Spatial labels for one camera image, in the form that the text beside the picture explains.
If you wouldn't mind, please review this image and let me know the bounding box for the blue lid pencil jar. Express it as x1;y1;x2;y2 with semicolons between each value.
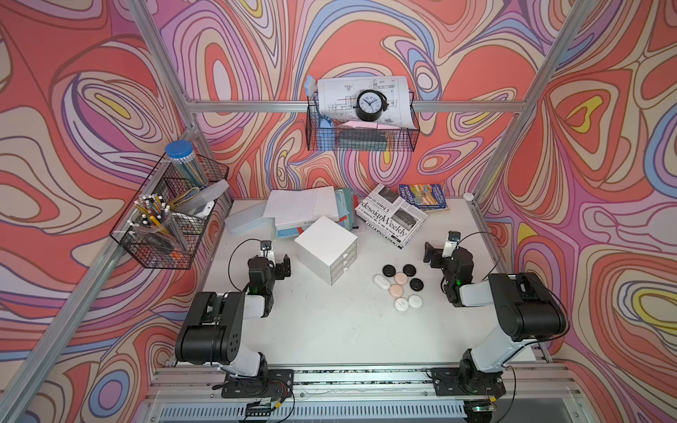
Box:
165;140;209;189

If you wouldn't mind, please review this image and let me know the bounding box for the white three-drawer box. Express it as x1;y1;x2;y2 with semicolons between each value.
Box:
294;216;358;286

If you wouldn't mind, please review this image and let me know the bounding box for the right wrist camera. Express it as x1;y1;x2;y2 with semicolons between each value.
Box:
442;231;461;257

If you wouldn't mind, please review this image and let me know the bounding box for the blue book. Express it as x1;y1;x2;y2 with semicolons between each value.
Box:
398;184;447;212

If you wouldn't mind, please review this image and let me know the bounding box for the clear cup with pens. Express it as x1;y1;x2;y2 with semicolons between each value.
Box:
127;194;189;255

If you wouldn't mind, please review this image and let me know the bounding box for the translucent plastic box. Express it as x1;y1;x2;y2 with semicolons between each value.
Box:
224;203;274;235

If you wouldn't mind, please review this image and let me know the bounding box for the black round clock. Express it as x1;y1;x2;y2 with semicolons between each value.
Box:
354;89;388;123

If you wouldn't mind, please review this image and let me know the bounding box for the black wire wall basket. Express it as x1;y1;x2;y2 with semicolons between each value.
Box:
305;91;421;153

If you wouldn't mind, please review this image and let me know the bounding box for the black earphone case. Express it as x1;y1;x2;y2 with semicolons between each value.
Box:
403;264;417;278
382;264;397;278
409;278;424;292

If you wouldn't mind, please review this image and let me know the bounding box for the black wire side basket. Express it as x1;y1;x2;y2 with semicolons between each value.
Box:
109;156;232;270

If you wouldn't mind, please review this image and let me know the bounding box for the pink earphone case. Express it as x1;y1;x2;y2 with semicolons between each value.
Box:
389;284;405;299
393;272;409;287

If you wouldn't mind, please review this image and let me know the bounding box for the teal books stack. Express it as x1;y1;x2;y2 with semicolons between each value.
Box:
275;188;360;239

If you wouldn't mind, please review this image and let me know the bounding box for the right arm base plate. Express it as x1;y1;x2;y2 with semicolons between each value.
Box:
428;366;506;398

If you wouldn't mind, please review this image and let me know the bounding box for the white open notebook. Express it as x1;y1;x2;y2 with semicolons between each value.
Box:
263;187;339;230

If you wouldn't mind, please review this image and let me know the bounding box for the folded newspaper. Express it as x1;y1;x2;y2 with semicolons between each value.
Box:
355;184;428;250

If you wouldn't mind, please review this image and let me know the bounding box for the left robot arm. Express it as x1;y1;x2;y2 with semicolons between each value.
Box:
175;256;291;378

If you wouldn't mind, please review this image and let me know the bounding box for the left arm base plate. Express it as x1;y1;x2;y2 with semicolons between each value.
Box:
219;369;294;399

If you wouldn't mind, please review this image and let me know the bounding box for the white oval earphone case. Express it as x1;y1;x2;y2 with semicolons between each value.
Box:
373;274;391;290

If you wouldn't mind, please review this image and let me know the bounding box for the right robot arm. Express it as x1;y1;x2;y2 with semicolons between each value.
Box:
423;241;569;393

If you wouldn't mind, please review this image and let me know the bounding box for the white drawing sheet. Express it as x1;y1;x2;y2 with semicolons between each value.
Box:
317;77;414;129

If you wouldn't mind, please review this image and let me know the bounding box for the white round earphone case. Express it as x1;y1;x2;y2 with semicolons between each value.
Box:
394;297;410;313
407;294;423;308

